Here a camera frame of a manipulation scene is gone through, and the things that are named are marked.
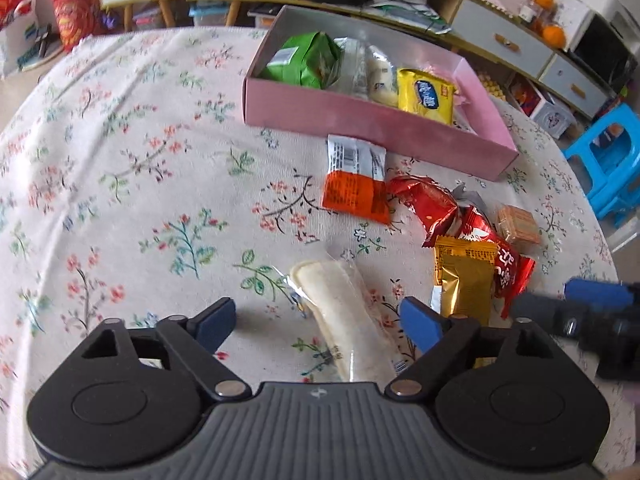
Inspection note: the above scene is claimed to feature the white shopping bag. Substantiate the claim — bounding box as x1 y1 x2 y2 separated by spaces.
0 0 41 78

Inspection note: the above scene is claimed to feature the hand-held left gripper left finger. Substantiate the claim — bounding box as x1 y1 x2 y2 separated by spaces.
80 298 253 402

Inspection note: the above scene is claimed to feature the orange and white snack packet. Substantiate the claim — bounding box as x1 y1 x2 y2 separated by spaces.
321 134 392 225

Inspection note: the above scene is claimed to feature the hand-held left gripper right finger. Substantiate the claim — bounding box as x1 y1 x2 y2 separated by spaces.
385 296 561 401

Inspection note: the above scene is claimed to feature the white cream snack packet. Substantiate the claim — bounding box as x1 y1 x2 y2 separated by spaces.
365 45 403 106

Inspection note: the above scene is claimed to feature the clear bin blue lid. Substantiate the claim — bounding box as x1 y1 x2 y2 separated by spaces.
189 0 236 28

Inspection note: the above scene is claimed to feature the clear storage bin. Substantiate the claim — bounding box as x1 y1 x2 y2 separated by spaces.
132 2 166 31

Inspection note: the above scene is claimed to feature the microwave oven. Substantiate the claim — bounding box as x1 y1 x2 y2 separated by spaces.
570 10 638 96

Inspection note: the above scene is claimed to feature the pile of papers and bags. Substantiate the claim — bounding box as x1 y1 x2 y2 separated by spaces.
362 0 451 36

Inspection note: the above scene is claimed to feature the orange wafer snack packet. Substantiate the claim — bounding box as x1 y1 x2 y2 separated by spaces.
496 204 542 246

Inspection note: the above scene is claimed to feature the yellow egg foam pad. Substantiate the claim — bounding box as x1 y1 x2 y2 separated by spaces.
475 70 506 103

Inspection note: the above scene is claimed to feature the blue plastic stool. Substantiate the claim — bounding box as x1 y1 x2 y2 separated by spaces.
562 105 640 221

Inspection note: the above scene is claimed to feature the red printed bag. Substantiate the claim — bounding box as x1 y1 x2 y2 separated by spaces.
50 0 108 53

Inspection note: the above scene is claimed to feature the small red box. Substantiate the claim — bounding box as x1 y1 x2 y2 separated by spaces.
507 75 541 111

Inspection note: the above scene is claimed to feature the white patterned box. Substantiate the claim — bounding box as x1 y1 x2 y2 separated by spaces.
530 95 576 138

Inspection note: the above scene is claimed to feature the green snack packet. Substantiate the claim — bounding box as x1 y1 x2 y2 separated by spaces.
258 31 346 90

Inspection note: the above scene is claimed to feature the yellow snack packet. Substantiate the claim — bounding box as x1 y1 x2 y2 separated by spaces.
396 67 456 126

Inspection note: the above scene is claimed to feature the long silver white snack packet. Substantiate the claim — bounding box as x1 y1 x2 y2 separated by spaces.
332 37 373 96

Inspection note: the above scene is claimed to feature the red snack packet apple print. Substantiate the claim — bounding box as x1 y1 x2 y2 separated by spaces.
457 205 536 318

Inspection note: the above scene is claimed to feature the clear bread packet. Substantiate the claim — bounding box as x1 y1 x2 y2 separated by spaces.
289 255 416 386

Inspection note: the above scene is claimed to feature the red foil snack packet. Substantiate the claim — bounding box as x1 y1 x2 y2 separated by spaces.
387 175 458 248

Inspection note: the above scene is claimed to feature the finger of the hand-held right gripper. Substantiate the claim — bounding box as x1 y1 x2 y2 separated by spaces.
512 292 588 343
565 277 636 311

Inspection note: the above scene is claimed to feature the gold snack packet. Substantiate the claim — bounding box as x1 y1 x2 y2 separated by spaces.
432 234 501 371

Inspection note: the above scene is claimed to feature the pink cardboard box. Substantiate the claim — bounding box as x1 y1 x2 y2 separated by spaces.
242 5 521 182

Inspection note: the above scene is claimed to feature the red gift bag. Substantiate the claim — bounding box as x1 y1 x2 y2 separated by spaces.
0 0 26 28

